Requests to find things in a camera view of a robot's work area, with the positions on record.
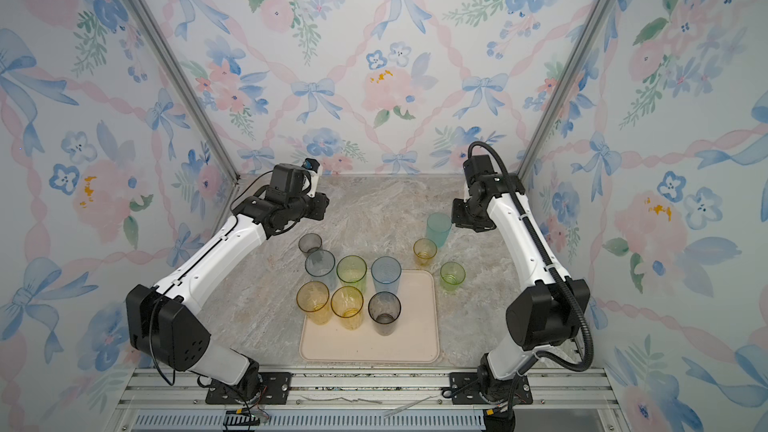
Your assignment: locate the small grey plastic cup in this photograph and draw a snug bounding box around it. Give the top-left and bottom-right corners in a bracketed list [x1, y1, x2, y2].
[298, 233, 323, 256]

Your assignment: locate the small yellow plastic cup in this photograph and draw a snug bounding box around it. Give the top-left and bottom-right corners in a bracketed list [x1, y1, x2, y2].
[412, 238, 438, 267]

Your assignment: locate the light blue plastic cup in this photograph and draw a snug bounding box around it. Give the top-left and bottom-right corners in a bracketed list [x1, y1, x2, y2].
[305, 249, 338, 292]

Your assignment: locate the small green plastic cup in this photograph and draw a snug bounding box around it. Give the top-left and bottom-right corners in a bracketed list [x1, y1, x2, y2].
[439, 261, 466, 292]

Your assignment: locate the tall green plastic cup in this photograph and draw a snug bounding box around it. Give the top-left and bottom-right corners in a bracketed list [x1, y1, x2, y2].
[336, 255, 368, 293]

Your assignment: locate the tall orange plastic cup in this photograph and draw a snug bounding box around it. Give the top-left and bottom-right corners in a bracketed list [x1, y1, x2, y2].
[296, 281, 332, 325]

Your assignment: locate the blue ribbed plastic cup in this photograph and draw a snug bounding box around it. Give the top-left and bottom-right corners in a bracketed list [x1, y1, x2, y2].
[371, 256, 402, 294]

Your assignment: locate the tall yellow plastic cup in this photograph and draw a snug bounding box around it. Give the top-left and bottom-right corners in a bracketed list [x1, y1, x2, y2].
[331, 286, 364, 330]

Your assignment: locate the tall grey plastic cup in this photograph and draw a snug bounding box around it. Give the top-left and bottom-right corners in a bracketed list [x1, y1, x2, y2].
[368, 291, 402, 336]

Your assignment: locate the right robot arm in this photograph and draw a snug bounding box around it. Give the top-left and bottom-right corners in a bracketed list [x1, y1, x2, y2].
[452, 171, 594, 404]

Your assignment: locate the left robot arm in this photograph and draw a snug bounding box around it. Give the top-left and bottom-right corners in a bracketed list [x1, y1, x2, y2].
[125, 192, 329, 402]

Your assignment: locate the beige plastic tray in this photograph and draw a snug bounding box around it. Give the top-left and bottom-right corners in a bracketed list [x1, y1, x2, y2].
[299, 270, 441, 364]

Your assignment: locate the teal plastic cup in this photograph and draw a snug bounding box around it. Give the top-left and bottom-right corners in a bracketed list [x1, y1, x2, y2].
[425, 212, 452, 248]

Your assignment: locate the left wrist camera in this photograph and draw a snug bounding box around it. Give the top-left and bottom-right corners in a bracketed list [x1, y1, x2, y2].
[265, 158, 322, 204]

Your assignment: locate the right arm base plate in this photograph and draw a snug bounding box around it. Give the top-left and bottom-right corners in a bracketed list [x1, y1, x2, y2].
[441, 372, 533, 406]

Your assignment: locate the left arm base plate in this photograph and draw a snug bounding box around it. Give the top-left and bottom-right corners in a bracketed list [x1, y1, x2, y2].
[205, 371, 293, 406]

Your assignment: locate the aluminium front rail frame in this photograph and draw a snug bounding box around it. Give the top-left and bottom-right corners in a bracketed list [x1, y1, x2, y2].
[105, 366, 629, 431]

